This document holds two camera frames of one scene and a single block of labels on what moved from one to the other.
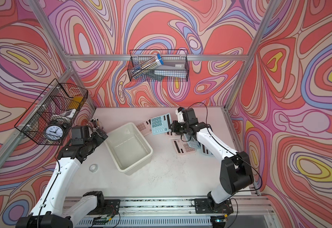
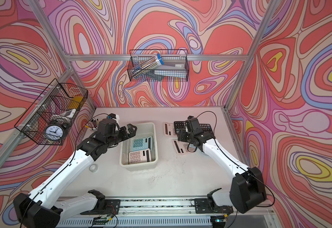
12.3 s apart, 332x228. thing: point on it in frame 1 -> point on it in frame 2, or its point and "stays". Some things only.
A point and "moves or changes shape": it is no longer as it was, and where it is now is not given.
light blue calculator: x=160 y=124 -> x=142 y=143
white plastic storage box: x=129 y=147 moves or changes shape
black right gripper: x=173 y=127 -> x=181 y=136
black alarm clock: x=55 y=131 stays
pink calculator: x=145 y=127 -> x=140 y=156
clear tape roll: x=93 y=167 stays
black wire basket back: x=158 y=65 stays
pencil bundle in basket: x=156 y=61 stays
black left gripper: x=98 y=139 -> x=126 y=135
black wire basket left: x=50 y=118 stays
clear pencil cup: x=95 y=123 stays
